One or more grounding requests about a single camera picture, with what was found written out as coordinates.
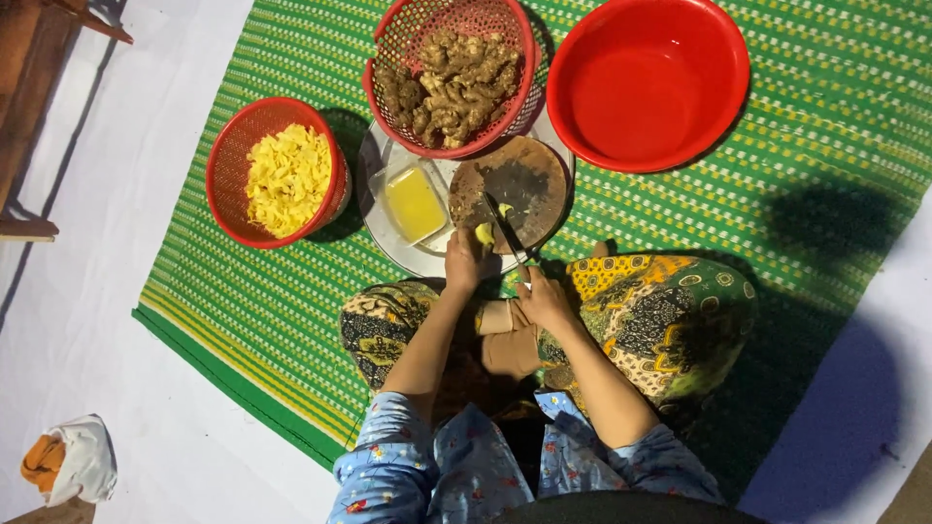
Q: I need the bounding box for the person's right hand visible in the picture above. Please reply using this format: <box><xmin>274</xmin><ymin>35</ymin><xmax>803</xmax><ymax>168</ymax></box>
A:
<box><xmin>514</xmin><ymin>262</ymin><xmax>581</xmax><ymax>335</ymax></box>

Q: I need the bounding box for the person's left hand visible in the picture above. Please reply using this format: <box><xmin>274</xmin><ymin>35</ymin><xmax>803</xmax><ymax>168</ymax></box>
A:
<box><xmin>444</xmin><ymin>227</ymin><xmax>504</xmax><ymax>295</ymax></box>

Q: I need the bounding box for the kitchen knife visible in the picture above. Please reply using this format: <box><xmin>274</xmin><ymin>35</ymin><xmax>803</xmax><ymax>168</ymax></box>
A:
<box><xmin>481</xmin><ymin>191</ymin><xmax>543</xmax><ymax>267</ymax></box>

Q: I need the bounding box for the person's bare foot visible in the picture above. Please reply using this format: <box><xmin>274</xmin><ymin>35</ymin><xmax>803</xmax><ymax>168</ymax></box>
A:
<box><xmin>476</xmin><ymin>297</ymin><xmax>534</xmax><ymax>336</ymax></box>
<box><xmin>481</xmin><ymin>327</ymin><xmax>544</xmax><ymax>380</ymax></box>

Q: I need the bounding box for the clear container with yellow liquid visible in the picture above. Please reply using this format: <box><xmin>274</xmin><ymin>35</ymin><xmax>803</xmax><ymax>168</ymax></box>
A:
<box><xmin>367</xmin><ymin>160</ymin><xmax>457</xmax><ymax>249</ymax></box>

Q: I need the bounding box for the round wooden cutting board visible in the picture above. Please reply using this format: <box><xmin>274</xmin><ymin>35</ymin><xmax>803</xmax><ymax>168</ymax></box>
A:
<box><xmin>447</xmin><ymin>135</ymin><xmax>569</xmax><ymax>256</ymax></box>

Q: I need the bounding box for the round white tray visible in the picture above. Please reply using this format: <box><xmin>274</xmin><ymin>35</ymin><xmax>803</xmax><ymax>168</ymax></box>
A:
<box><xmin>356</xmin><ymin>116</ymin><xmax>577</xmax><ymax>279</ymax></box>

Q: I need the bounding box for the person's patterned batik skirt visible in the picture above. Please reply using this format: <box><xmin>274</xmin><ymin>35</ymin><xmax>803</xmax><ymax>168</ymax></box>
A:
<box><xmin>338</xmin><ymin>252</ymin><xmax>759</xmax><ymax>417</ymax></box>

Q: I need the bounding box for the pile of brown ginger roots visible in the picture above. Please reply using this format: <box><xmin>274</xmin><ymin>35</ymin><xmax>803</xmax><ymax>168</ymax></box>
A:
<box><xmin>373</xmin><ymin>28</ymin><xmax>522</xmax><ymax>151</ymax></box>

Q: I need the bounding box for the pile of yellow ginger slices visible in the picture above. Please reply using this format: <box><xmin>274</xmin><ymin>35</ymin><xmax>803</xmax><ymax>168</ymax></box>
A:
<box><xmin>245</xmin><ymin>123</ymin><xmax>334</xmax><ymax>240</ymax></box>

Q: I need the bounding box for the red basket with ginger roots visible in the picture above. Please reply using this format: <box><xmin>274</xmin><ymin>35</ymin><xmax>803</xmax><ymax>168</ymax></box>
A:
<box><xmin>361</xmin><ymin>0</ymin><xmax>544</xmax><ymax>160</ymax></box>

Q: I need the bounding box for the person's blue floral shirt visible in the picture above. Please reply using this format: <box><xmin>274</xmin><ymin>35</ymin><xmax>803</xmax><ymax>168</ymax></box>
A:
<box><xmin>327</xmin><ymin>391</ymin><xmax>727</xmax><ymax>524</ymax></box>

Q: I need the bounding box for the red plastic basin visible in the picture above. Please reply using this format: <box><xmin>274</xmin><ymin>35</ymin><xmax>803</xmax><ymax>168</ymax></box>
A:
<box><xmin>545</xmin><ymin>0</ymin><xmax>751</xmax><ymax>175</ymax></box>

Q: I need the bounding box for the red basket with ginger slices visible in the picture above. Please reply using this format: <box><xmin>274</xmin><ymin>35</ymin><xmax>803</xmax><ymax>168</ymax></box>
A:
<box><xmin>205</xmin><ymin>96</ymin><xmax>352</xmax><ymax>250</ymax></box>

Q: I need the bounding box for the green striped woven mat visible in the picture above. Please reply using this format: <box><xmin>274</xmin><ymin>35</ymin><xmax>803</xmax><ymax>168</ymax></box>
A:
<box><xmin>131</xmin><ymin>0</ymin><xmax>932</xmax><ymax>503</ymax></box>

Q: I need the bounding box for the white floor sheet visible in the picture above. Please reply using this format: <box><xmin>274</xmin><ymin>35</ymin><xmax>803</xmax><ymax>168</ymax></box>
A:
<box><xmin>0</xmin><ymin>0</ymin><xmax>932</xmax><ymax>524</ymax></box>

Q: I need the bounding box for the white and orange cloth bundle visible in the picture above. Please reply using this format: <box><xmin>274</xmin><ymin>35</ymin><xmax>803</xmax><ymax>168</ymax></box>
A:
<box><xmin>19</xmin><ymin>414</ymin><xmax>118</xmax><ymax>508</ymax></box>

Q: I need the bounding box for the brown wooden furniture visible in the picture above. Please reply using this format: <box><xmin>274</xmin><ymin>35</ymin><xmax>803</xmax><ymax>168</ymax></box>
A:
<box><xmin>0</xmin><ymin>0</ymin><xmax>135</xmax><ymax>243</ymax></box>

